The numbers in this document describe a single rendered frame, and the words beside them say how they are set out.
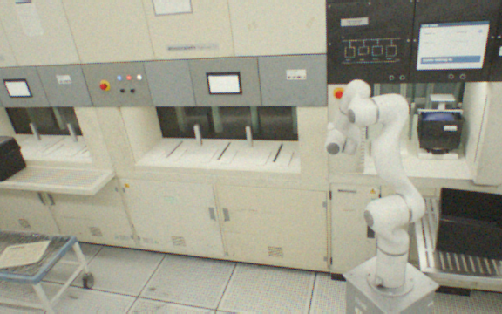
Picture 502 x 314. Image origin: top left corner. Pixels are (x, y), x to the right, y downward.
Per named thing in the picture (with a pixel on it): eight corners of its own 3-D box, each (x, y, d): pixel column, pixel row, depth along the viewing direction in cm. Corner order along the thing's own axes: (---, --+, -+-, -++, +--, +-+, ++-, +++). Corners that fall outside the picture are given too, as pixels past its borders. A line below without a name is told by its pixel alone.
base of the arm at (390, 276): (390, 303, 153) (393, 269, 144) (357, 276, 168) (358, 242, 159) (423, 283, 160) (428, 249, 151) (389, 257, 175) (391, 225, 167)
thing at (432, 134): (415, 153, 227) (420, 104, 212) (412, 139, 244) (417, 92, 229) (460, 155, 220) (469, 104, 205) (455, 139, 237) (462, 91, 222)
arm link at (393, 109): (378, 225, 152) (413, 215, 156) (396, 232, 141) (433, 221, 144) (356, 100, 147) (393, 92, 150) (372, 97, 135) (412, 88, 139)
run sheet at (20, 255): (-10, 270, 243) (-11, 268, 242) (7, 246, 264) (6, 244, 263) (38, 263, 244) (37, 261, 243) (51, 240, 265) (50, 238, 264)
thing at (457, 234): (436, 215, 198) (440, 187, 190) (498, 223, 187) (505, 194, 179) (434, 249, 177) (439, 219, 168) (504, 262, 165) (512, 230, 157)
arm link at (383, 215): (415, 251, 151) (421, 201, 140) (373, 264, 148) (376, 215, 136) (396, 233, 162) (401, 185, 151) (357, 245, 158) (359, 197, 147)
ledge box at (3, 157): (-29, 180, 282) (-45, 149, 269) (3, 162, 304) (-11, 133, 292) (0, 184, 271) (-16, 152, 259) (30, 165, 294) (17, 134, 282)
